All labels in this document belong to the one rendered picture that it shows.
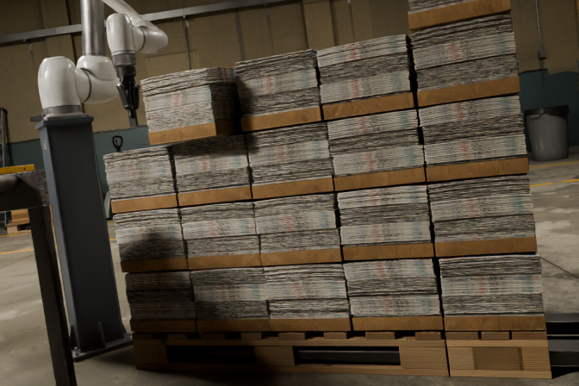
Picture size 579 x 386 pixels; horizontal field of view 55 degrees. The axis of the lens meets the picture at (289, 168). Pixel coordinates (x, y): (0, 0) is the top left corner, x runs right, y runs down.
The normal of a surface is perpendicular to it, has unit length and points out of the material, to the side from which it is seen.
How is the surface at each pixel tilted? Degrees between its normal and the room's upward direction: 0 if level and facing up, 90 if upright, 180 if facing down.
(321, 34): 90
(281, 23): 90
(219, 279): 90
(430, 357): 90
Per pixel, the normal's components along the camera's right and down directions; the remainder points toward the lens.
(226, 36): -0.04, 0.06
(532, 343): -0.34, 0.10
